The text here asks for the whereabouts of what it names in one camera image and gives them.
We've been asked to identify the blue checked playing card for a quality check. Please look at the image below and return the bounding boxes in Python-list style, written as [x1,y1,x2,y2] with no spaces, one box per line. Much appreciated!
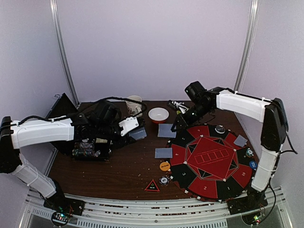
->
[158,123,176,138]

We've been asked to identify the dealt card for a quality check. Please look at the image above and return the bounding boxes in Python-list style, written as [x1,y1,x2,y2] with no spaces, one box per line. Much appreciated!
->
[154,148,173,159]
[234,135,247,147]

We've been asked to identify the blue grey cloth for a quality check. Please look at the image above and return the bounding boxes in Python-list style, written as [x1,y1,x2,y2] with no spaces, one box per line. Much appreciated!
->
[128,127,147,141]

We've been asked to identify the black round dealer puck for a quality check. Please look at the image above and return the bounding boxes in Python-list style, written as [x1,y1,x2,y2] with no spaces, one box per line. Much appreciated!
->
[215,125,226,134]

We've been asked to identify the orange big blind button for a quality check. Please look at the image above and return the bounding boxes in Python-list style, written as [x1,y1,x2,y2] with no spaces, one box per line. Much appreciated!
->
[159,161,171,171]

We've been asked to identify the poker chip stack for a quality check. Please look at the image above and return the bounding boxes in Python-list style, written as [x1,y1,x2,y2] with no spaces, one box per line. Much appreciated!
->
[245,148,254,158]
[159,176,170,186]

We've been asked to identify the blue small blind button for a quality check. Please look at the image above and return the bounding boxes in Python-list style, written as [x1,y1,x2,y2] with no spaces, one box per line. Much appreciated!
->
[249,161,257,170]

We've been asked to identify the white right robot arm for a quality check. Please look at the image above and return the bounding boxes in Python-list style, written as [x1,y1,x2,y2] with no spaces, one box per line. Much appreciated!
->
[167,81,289,192]

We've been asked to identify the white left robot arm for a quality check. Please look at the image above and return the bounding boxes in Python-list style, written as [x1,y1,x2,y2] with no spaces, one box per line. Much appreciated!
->
[0,100,137,211]

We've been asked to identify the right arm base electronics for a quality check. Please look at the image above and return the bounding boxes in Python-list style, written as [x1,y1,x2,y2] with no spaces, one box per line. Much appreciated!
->
[227,187,268,226]

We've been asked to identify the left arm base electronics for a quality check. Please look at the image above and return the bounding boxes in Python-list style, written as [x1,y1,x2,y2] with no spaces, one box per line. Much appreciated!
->
[43,198,85,227]

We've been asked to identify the white orange bowl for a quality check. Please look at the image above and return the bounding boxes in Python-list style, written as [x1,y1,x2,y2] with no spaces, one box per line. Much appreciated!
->
[148,107,169,124]

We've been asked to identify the ceramic coral pattern mug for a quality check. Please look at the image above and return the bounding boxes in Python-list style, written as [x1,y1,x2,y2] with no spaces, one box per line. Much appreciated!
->
[126,95,142,116]

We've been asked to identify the front poker chip stacks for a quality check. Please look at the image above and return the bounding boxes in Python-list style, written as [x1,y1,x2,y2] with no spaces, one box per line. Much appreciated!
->
[72,142,101,158]

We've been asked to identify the black poker chip case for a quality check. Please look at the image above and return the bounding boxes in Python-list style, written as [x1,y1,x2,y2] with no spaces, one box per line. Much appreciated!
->
[47,93,112,161]

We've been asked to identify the red black poker mat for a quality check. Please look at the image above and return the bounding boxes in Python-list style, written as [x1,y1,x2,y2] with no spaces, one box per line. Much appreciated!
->
[167,124,256,201]

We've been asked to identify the black red triangular all-in marker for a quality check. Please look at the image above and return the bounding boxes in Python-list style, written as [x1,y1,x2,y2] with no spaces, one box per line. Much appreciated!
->
[144,179,160,192]

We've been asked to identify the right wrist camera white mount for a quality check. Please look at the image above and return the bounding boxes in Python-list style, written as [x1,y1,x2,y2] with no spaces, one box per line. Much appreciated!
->
[167,100,189,114]

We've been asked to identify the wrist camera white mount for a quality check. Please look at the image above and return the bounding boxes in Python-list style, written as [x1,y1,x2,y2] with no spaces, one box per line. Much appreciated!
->
[119,117,139,136]
[167,100,189,114]

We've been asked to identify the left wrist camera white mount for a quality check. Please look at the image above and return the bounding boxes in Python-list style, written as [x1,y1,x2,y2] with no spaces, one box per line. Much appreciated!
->
[119,117,139,136]

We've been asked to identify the right aluminium frame post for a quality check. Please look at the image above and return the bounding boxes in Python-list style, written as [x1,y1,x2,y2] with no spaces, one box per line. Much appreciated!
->
[234,0,260,92]

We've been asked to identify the aluminium frame post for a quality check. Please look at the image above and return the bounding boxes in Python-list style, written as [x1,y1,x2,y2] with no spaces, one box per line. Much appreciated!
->
[234,0,260,92]
[49,0,80,107]

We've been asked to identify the aluminium front table rail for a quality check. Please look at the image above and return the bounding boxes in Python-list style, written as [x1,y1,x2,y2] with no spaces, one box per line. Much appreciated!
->
[25,186,287,228]

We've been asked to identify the left aluminium frame post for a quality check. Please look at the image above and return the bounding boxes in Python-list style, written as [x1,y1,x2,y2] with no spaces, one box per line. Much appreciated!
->
[49,0,80,107]

